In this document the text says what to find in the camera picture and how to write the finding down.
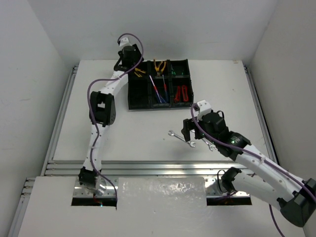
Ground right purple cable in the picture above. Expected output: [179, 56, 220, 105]
[190, 104, 316, 237]

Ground black six-compartment organizer tray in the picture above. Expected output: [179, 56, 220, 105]
[128, 59, 194, 110]

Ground right aluminium side rail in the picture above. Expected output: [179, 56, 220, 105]
[243, 65, 280, 165]

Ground yellow pliers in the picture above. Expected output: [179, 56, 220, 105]
[153, 59, 161, 77]
[160, 61, 166, 76]

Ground aluminium side rail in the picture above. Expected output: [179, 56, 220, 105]
[243, 65, 280, 165]
[40, 64, 79, 176]

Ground aluminium front rail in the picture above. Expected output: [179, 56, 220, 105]
[22, 160, 279, 198]

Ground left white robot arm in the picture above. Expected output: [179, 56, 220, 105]
[79, 43, 143, 189]

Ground left aluminium side rail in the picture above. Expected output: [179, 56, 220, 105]
[40, 64, 79, 176]

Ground yellow utility knife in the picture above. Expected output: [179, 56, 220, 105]
[134, 68, 146, 78]

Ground silver wrench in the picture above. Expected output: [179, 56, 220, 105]
[195, 131, 217, 151]
[168, 130, 196, 148]

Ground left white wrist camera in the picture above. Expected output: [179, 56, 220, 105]
[118, 37, 130, 48]

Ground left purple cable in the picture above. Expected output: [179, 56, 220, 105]
[87, 33, 144, 198]

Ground purple cable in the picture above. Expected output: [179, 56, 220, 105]
[190, 104, 316, 237]
[87, 33, 144, 198]

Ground red utility knife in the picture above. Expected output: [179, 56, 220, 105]
[174, 86, 182, 103]
[181, 85, 189, 102]

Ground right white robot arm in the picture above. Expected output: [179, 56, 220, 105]
[181, 110, 316, 228]

